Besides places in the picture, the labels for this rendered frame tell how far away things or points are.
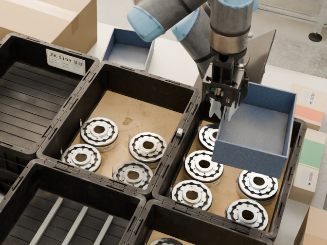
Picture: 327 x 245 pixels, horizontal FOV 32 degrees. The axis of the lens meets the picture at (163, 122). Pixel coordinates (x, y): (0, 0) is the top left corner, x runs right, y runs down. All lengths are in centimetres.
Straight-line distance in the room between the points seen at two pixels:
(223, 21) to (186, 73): 96
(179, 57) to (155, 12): 95
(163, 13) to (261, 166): 37
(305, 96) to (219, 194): 55
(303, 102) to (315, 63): 145
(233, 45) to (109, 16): 237
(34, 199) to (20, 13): 68
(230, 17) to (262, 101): 36
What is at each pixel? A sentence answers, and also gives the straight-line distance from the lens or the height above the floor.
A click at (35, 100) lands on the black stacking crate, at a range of 167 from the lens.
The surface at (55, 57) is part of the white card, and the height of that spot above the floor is 90.
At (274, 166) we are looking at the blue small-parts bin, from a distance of 119.
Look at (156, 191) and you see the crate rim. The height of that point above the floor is 93.
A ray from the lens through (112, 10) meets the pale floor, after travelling 343.
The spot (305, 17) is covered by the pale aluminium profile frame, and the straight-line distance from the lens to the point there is 337.
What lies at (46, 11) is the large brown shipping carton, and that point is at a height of 90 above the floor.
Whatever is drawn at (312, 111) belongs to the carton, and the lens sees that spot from 182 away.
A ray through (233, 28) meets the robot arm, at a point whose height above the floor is 139.
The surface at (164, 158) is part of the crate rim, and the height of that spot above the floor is 93.
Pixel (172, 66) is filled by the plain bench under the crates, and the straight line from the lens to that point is 198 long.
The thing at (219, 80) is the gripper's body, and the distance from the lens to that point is 110.
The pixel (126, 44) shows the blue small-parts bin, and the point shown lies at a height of 70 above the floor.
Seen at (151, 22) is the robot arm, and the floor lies 135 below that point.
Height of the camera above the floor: 199
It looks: 46 degrees down
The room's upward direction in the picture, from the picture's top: 6 degrees clockwise
